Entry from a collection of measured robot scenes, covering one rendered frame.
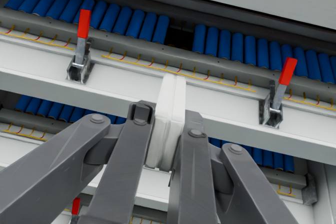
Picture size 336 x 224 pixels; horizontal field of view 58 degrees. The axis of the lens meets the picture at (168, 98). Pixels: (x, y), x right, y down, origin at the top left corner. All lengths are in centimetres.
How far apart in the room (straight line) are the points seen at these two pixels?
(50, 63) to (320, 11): 34
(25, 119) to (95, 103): 19
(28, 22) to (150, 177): 31
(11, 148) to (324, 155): 50
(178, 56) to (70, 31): 16
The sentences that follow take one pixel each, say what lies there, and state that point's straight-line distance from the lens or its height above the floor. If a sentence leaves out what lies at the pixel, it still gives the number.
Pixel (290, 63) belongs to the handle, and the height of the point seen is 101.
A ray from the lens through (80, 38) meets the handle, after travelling 41.
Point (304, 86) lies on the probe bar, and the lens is 48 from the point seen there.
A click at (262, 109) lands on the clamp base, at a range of 44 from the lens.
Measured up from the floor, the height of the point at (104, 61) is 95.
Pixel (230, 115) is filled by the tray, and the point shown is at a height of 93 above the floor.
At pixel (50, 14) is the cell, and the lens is 50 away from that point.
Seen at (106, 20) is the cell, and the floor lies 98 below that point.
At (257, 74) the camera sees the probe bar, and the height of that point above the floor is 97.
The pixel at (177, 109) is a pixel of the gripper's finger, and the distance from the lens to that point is 15.
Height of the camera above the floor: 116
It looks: 34 degrees down
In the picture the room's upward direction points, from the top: 14 degrees clockwise
